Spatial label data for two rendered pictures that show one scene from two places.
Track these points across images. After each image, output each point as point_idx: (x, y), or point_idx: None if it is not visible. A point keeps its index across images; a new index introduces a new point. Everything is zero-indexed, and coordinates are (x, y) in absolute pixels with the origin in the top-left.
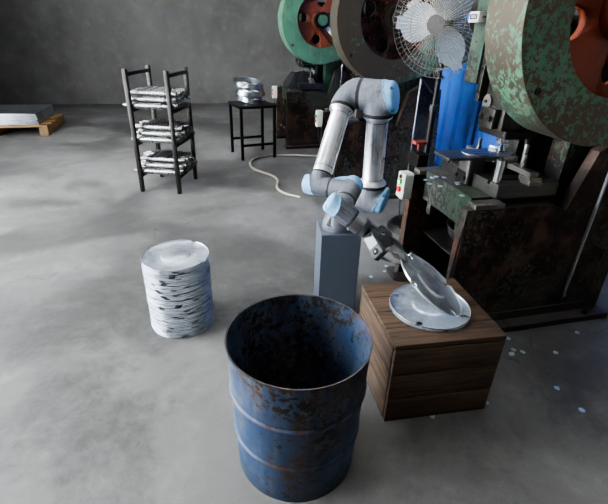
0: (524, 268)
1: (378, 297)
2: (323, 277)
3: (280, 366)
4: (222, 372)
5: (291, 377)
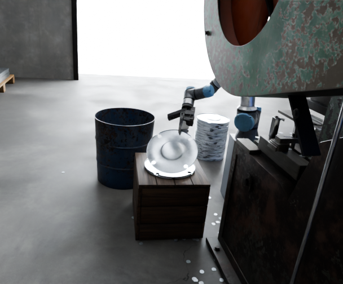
0: (259, 242)
1: None
2: (225, 163)
3: None
4: None
5: None
